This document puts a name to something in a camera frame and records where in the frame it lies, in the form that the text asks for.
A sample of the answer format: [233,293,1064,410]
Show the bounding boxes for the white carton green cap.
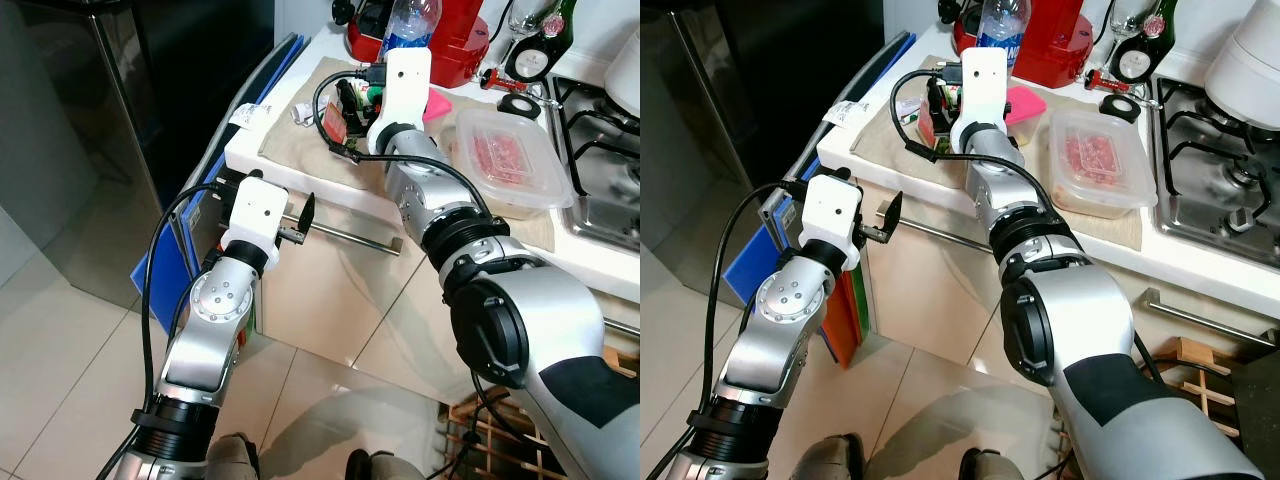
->
[915,80,966,161]
[320,78,389,151]

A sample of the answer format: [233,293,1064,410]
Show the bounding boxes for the grey steel mini fridge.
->
[1230,355,1280,461]

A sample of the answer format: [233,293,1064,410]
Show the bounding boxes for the tall dark steel fridge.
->
[0,0,276,311]
[640,0,886,271]

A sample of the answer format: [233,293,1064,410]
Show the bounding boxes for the beige fabric placemat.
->
[258,55,561,251]
[850,55,1146,251]

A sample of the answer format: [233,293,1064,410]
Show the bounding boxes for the green flat board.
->
[850,270,874,341]

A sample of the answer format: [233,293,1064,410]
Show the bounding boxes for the beige kitchen base cabinet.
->
[820,130,1280,401]
[215,130,640,391]

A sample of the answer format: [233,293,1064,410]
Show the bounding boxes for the clear plastic water bottle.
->
[378,0,443,56]
[975,0,1031,66]

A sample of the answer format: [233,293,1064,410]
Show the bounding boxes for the white paper tag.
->
[228,100,273,129]
[822,98,869,126]

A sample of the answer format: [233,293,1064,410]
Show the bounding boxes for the red coffee machine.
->
[345,0,491,89]
[950,0,1096,89]

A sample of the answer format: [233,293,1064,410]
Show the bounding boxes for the blue flat board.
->
[133,35,306,306]
[720,30,916,306]

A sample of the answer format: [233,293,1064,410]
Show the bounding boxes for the black round lid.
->
[1098,92,1146,121]
[497,92,546,118]

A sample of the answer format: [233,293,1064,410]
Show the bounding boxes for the large clear food container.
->
[1045,107,1161,219]
[445,107,576,216]

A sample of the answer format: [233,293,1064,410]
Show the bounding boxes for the round dark green bottle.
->
[503,0,581,83]
[1110,0,1181,83]

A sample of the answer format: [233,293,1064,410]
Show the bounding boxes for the clear wine glass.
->
[505,0,546,36]
[1108,0,1151,36]

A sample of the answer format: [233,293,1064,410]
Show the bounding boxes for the grey robot left foot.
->
[205,433,263,480]
[800,433,861,480]

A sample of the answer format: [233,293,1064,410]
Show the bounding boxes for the grey robot foot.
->
[345,450,403,480]
[800,433,861,480]
[960,448,1016,480]
[205,433,263,480]

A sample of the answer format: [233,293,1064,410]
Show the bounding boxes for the grey robot right foot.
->
[960,448,1016,480]
[345,450,403,480]

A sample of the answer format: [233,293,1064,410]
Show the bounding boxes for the steel gas hob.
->
[545,75,640,251]
[1150,75,1280,263]

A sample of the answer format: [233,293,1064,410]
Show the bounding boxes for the wooden slatted rack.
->
[440,345,640,480]
[1150,335,1251,441]

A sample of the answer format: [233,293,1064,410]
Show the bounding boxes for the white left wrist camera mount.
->
[800,175,866,271]
[220,175,291,271]

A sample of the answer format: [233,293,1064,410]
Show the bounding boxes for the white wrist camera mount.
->
[367,47,433,136]
[800,175,866,271]
[220,175,291,271]
[958,47,1009,141]

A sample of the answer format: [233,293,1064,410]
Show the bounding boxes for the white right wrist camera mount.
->
[367,47,433,136]
[958,47,1009,141]

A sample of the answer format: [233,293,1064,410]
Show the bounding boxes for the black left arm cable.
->
[95,180,236,480]
[650,180,811,480]

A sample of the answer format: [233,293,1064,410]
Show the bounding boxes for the white pot with handle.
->
[603,30,640,119]
[1203,0,1280,103]

